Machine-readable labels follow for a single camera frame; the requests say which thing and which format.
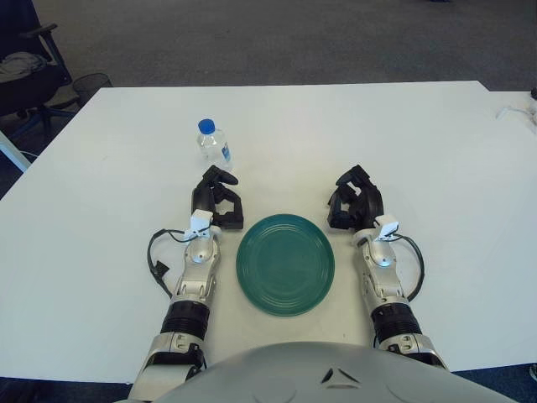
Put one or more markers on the silver robot torso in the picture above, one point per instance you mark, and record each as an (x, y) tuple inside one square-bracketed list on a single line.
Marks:
[(335, 378)]

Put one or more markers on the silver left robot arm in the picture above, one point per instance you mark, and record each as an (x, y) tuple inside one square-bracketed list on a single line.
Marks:
[(197, 285)]

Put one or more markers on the black mesh waste bin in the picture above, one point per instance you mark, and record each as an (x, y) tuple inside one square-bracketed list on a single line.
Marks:
[(90, 86)]

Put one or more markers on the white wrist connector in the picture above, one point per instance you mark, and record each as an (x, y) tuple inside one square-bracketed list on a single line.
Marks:
[(200, 219), (388, 222)]

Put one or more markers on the green round plate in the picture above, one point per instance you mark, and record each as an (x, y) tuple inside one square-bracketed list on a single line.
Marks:
[(285, 264)]

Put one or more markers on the white right wrist connector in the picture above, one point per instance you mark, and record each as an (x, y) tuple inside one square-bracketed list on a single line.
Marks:
[(388, 222)]

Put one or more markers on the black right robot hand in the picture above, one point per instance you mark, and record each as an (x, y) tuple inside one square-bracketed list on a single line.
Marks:
[(369, 201)]

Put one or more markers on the white desk edge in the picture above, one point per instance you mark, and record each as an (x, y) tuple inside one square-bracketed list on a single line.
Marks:
[(10, 153)]

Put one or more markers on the white left wrist connector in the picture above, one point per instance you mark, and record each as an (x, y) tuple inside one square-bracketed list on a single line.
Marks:
[(200, 219)]

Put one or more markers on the grey cloth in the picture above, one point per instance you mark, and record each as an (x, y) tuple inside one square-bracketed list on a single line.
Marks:
[(19, 63)]

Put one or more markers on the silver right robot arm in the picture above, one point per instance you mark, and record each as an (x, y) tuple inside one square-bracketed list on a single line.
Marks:
[(386, 285)]

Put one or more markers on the black office chair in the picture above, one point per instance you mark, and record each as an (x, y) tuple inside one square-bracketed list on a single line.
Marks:
[(25, 88)]

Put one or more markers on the clear bottle with blue cap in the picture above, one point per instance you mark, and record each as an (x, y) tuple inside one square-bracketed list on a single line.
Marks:
[(212, 147)]

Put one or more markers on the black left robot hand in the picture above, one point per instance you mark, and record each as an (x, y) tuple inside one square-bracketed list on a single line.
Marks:
[(203, 197)]

